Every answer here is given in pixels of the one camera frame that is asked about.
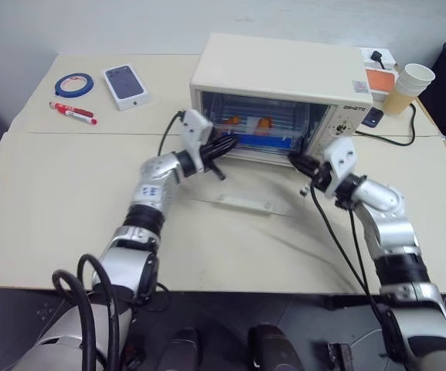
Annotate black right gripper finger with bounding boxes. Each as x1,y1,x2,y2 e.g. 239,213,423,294
287,151,313,169
291,160,317,181

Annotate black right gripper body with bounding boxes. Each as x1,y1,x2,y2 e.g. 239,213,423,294
304,155,334,192

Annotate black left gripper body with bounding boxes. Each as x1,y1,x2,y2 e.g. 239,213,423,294
199,134,234,172

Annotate clear food container blue base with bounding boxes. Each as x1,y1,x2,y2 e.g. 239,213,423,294
211,112,294,152

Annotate glass toaster oven door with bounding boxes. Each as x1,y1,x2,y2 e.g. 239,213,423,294
186,161,313,217

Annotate cream toaster oven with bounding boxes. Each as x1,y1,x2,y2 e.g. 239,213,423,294
189,32,375,168

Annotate small dark blue device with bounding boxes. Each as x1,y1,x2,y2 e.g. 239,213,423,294
362,107,384,129

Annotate white phone box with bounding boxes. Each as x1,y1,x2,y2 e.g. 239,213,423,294
103,63,155,112

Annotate orange and white box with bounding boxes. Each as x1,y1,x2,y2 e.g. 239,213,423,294
364,68,400,104

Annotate stacked paper cups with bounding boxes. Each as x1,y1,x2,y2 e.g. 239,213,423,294
383,63,437,116

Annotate red and white marker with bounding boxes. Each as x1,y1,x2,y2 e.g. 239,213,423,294
49,100,100,126

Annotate blue tape roll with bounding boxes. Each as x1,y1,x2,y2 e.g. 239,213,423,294
53,71,96,96

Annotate dark rounded shape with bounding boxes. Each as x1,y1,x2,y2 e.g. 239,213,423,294
247,323,305,371
163,327,201,371

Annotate dark brown block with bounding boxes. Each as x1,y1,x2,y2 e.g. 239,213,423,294
325,341,354,371

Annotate silver robot torso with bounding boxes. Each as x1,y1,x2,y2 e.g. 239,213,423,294
21,299,134,371

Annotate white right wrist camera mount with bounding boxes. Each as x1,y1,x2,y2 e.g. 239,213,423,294
320,136,359,199

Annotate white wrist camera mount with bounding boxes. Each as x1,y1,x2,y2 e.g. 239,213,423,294
177,109,214,173
320,136,359,199

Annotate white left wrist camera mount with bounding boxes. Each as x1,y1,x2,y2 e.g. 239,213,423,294
177,109,214,173

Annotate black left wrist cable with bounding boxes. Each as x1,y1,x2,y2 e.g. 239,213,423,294
158,111,187,156

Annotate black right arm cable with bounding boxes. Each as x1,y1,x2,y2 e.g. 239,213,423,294
308,179,393,349

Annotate black oven power cable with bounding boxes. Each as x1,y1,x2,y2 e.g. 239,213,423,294
355,101,417,148

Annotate thick black looped cable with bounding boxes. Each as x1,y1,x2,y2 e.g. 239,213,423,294
51,253,141,368

